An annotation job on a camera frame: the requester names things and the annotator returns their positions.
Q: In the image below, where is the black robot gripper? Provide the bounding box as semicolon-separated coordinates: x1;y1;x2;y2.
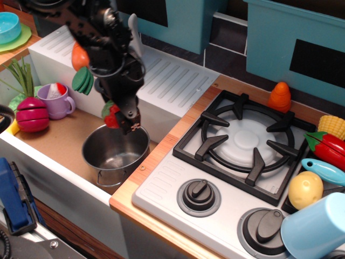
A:
88;47;145;134

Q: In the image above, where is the red toy strawberry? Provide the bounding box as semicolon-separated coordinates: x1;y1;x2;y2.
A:
101;100;120;129

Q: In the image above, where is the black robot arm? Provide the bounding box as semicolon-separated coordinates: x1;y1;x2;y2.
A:
19;1;145;134

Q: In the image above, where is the stainless steel pot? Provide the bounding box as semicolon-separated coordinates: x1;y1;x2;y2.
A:
82;125;150;190

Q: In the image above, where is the orange wooden toy carrot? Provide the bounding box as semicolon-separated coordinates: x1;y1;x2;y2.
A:
71;42;94;95

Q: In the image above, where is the red white toy in cup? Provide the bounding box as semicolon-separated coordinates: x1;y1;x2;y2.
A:
46;83;67;99

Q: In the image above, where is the purple plastic cup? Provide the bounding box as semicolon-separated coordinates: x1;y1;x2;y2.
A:
37;84;75;120

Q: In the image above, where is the grey toy faucet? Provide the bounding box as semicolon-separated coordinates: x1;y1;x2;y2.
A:
128;13;144;57

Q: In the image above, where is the magenta wooden toy radish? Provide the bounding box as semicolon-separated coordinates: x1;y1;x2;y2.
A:
1;59;50;133

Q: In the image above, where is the green toy lettuce leaf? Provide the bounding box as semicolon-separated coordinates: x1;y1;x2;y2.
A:
9;86;42;113

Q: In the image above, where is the yellow toy piece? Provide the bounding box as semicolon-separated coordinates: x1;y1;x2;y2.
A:
5;119;20;135

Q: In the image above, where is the green plastic plate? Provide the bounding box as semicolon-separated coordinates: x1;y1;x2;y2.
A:
1;23;32;52

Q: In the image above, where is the left black stove knob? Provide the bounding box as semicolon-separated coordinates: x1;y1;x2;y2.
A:
176;179;222;217

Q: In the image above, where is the black stove knob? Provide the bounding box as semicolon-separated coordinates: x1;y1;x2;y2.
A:
237;208;290;258
176;179;222;217

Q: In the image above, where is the teal plastic bowl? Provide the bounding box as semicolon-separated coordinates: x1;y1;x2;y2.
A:
1;12;21;44

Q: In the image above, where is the black stove burner grate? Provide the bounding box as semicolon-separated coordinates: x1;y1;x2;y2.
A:
172;90;316;206

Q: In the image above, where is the blue clamp device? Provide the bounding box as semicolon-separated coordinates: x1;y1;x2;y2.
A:
1;158;37;236

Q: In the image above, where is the small orange toy carrot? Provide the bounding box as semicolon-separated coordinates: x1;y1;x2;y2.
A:
267;82;291;113

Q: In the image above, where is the right black stove knob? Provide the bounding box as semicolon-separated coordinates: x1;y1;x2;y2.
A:
237;208;290;258

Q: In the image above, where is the teal toy cabinet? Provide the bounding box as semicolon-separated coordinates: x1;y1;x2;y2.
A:
246;1;344;105

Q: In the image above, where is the yellow toy potato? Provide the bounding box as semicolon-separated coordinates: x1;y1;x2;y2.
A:
288;171;323;210

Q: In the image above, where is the yellow toy corn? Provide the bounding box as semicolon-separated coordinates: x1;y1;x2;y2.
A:
318;115;345;140

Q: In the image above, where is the red toy chili pepper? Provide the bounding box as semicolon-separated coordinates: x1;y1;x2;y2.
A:
304;131;344;171

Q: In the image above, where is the light blue plastic cup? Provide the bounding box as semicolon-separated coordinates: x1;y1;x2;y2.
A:
281;193;344;258

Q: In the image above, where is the black hose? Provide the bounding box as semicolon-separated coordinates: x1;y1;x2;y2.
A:
0;104;16;134

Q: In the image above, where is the black coiled cable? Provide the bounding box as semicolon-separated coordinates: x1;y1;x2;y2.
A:
0;229;10;259

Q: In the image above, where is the teal plastic utensil handle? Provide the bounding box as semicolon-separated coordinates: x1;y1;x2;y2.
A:
301;158;344;187

